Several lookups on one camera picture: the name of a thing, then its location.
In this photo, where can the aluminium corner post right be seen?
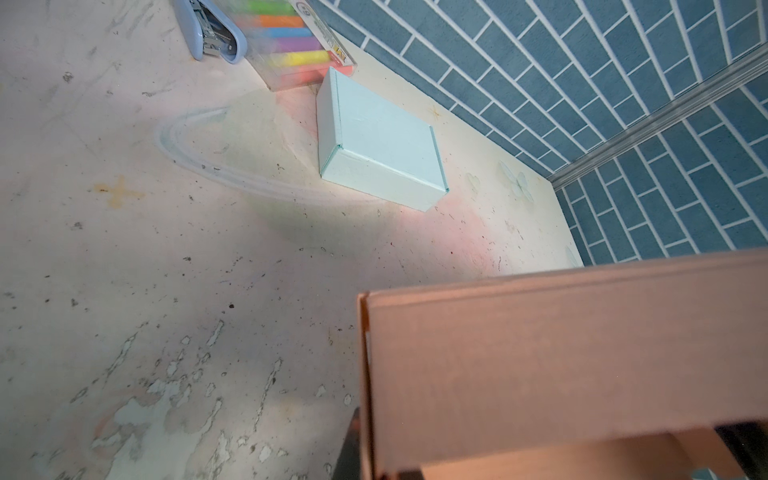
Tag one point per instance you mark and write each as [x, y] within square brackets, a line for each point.
[742, 71]

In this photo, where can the small blue stapler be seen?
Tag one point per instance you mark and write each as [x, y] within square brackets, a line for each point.
[207, 30]

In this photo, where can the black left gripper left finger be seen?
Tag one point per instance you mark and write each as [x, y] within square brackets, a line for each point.
[348, 464]

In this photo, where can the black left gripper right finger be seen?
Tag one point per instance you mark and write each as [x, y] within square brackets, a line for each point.
[748, 444]

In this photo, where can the pink cardboard box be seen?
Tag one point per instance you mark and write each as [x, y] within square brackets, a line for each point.
[620, 371]

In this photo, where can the light blue paper box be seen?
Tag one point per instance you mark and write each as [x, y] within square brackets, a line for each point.
[371, 145]

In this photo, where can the coloured marker pack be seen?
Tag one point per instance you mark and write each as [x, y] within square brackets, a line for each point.
[288, 44]

